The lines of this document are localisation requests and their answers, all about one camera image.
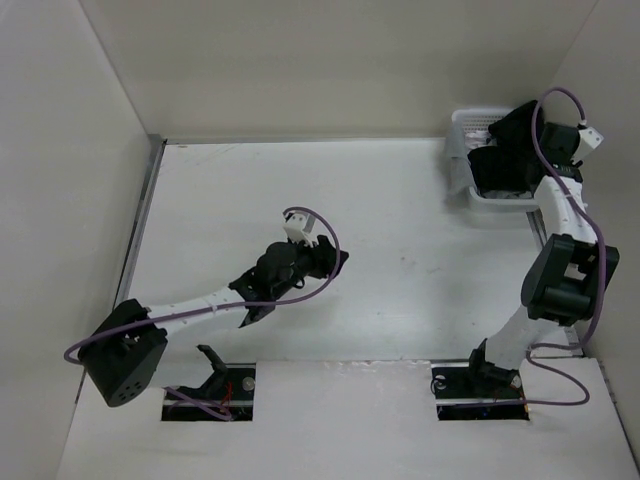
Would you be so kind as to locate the black tank top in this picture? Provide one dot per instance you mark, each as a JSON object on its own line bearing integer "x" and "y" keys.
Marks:
{"x": 499, "y": 168}

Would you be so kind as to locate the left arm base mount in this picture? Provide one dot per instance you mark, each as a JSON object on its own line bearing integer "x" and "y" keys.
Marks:
{"x": 235, "y": 393}

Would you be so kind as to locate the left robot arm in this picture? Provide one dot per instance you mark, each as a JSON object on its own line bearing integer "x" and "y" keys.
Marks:
{"x": 123, "y": 354}

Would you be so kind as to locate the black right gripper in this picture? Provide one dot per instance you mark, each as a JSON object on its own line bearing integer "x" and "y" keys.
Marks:
{"x": 570, "y": 164}

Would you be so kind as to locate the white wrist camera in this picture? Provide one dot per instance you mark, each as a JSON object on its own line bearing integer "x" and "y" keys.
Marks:
{"x": 298, "y": 227}
{"x": 589, "y": 140}

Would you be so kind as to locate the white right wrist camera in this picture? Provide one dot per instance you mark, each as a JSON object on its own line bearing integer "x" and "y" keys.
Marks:
{"x": 589, "y": 140}

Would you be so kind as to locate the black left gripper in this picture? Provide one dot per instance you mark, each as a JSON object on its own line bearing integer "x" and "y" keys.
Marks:
{"x": 322, "y": 255}

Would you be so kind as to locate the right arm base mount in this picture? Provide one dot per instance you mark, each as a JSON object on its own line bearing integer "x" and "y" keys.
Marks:
{"x": 458, "y": 398}

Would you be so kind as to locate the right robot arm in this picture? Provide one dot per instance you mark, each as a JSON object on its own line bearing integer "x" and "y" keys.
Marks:
{"x": 568, "y": 279}

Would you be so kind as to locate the grey tank top pile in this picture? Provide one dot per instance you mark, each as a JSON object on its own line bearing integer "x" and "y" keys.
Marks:
{"x": 459, "y": 142}

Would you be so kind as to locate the white plastic laundry basket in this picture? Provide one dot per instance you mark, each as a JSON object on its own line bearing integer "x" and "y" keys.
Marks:
{"x": 469, "y": 129}

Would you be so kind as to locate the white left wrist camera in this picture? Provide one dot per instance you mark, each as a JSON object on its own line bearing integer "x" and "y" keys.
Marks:
{"x": 298, "y": 227}

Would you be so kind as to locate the aluminium table edge rail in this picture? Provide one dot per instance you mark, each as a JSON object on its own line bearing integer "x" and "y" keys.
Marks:
{"x": 158, "y": 145}

